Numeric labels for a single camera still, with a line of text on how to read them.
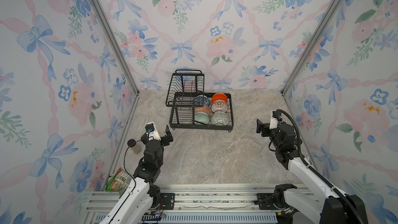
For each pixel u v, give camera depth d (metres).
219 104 1.07
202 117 1.00
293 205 0.60
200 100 1.08
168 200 0.74
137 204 0.51
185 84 1.11
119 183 0.78
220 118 1.00
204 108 1.04
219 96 1.07
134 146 0.83
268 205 0.73
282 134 0.63
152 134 0.66
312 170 0.51
